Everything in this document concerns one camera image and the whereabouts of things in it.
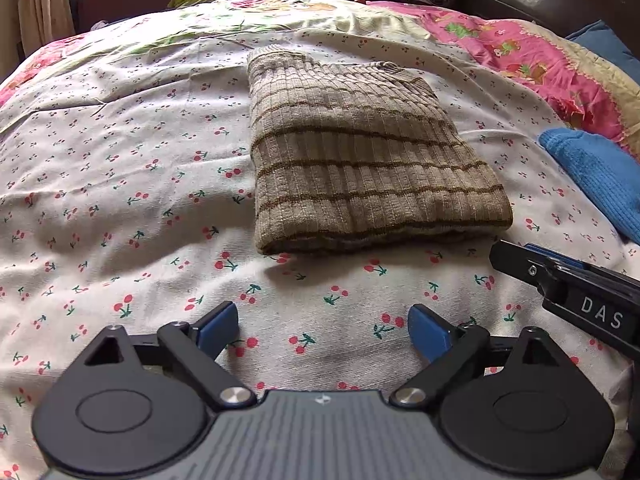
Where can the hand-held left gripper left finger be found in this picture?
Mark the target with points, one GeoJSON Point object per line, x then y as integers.
{"type": "Point", "coordinates": [217, 327]}

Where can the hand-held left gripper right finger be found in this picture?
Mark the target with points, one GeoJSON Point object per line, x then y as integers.
{"type": "Point", "coordinates": [430, 332]}

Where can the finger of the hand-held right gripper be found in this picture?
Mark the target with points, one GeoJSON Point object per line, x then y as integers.
{"type": "Point", "coordinates": [520, 265]}

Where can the beige striped knit sweater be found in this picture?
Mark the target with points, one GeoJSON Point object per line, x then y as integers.
{"type": "Point", "coordinates": [350, 160]}

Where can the blue fleece cloth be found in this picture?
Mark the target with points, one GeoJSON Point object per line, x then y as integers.
{"type": "Point", "coordinates": [600, 175]}

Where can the cherry print bedsheet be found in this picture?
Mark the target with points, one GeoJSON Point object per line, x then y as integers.
{"type": "Point", "coordinates": [150, 185]}

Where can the pink floral quilt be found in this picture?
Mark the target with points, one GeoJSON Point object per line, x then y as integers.
{"type": "Point", "coordinates": [500, 45]}

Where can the blue pillow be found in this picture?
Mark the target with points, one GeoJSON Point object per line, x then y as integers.
{"type": "Point", "coordinates": [605, 42]}

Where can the beige curtain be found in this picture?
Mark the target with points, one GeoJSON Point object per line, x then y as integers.
{"type": "Point", "coordinates": [45, 0]}

